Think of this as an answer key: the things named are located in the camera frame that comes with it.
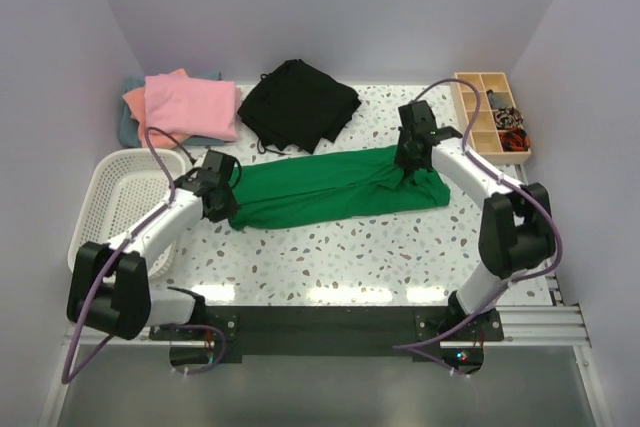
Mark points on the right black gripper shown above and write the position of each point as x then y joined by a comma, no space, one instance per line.
401,159

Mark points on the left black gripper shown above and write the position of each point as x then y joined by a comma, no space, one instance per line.
218,216

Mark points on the green t shirt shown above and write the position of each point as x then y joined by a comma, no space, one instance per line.
336,186

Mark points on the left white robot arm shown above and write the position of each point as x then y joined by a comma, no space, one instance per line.
110,289

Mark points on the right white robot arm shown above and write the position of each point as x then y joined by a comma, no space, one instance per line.
517,233

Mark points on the pink folded t shirt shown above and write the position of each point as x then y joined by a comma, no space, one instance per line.
192,106

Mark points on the wooden compartment organizer box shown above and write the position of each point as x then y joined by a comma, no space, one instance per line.
497,132

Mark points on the grey rolled sock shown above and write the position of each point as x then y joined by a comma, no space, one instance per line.
496,100

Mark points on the white perforated laundry basket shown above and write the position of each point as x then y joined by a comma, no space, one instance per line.
125,186

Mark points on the black white patterned sock roll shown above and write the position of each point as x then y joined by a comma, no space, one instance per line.
507,119

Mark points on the grey-blue folded t shirt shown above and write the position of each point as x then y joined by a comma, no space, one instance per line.
128,128

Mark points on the orange black sock roll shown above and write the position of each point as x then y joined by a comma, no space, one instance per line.
514,140

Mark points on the salmon folded t shirt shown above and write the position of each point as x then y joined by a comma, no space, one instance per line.
136,103

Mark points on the black folded garment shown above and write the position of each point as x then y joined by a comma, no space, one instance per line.
299,105

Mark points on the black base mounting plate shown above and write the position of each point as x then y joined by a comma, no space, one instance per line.
361,331

